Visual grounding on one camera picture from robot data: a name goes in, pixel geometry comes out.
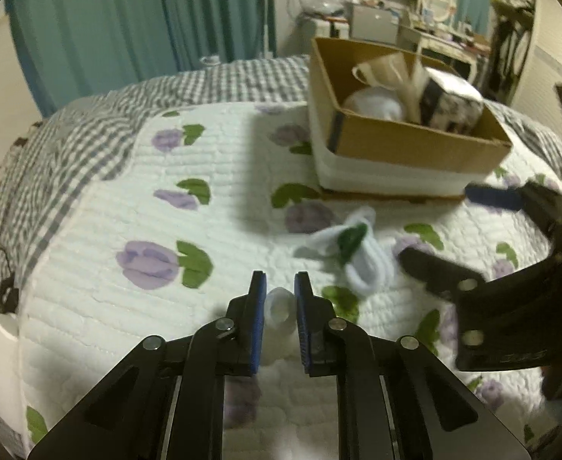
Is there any brown cardboard box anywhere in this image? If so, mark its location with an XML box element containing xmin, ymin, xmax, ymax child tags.
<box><xmin>308</xmin><ymin>38</ymin><xmax>513</xmax><ymax>199</ymax></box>

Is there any white wardrobe door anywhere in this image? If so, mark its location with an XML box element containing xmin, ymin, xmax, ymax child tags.
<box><xmin>512</xmin><ymin>0</ymin><xmax>562</xmax><ymax>133</ymax></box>

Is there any small white roll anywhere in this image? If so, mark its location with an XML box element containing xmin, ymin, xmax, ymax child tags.
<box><xmin>265</xmin><ymin>287</ymin><xmax>297</xmax><ymax>337</ymax></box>

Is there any grey mini fridge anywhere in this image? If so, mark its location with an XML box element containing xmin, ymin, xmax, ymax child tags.
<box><xmin>348</xmin><ymin>4</ymin><xmax>399</xmax><ymax>46</ymax></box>

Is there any light blue sock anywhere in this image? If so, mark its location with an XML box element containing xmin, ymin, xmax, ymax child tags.
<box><xmin>342</xmin><ymin>86</ymin><xmax>406</xmax><ymax>122</ymax></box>

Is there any white green yarn bundle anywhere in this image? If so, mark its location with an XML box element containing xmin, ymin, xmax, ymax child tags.
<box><xmin>306</xmin><ymin>205</ymin><xmax>395</xmax><ymax>297</ymax></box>

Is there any white dressing table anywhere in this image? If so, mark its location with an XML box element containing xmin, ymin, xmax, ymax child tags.
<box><xmin>398</xmin><ymin>24</ymin><xmax>491</xmax><ymax>85</ymax></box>

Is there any teal curtain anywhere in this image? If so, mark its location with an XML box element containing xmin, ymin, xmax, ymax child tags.
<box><xmin>5</xmin><ymin>0</ymin><xmax>262</xmax><ymax>117</ymax></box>

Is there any black white patterned tissue pack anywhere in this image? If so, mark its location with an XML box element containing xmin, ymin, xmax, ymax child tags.
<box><xmin>419</xmin><ymin>67</ymin><xmax>484</xmax><ymax>135</ymax></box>

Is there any clear water jug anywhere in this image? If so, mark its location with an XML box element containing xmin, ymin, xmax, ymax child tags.
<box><xmin>200</xmin><ymin>55</ymin><xmax>222</xmax><ymax>67</ymax></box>

